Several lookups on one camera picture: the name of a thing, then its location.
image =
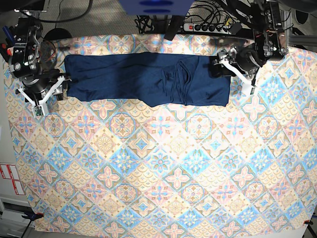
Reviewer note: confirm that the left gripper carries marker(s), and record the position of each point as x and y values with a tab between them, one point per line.
245	59

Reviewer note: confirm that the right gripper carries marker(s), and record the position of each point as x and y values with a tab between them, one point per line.
45	85

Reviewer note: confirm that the blue long-sleeve T-shirt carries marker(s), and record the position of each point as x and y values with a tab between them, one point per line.
153	78

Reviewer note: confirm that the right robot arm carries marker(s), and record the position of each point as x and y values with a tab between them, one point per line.
33	62

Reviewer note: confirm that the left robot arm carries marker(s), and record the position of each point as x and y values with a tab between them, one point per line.
264	20

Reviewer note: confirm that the white power strip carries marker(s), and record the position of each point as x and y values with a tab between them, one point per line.
206	28

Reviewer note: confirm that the black red table clamp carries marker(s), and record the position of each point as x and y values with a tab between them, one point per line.
9	43

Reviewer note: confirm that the patterned tile tablecloth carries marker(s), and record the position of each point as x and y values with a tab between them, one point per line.
119	168

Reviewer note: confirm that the red white labels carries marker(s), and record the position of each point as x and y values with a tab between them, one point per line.
9	174

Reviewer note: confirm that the orange corner clamp left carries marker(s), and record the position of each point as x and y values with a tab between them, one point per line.
32	216

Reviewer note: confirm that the orange corner clamp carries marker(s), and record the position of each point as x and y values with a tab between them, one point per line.
308	222
32	216

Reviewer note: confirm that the orange corner clamp right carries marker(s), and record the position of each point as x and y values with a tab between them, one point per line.
308	222

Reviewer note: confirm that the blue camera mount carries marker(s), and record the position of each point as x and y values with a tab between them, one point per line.
156	7

